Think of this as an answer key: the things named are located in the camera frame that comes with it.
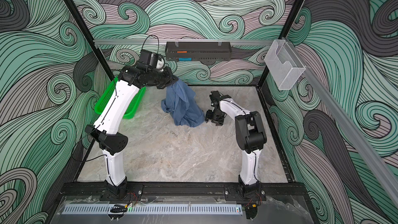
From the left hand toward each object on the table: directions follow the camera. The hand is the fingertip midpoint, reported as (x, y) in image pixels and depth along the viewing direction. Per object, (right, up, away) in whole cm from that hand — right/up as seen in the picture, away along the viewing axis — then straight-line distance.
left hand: (178, 76), depth 73 cm
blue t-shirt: (+1, -12, +2) cm, 12 cm away
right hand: (+19, -26, +22) cm, 39 cm away
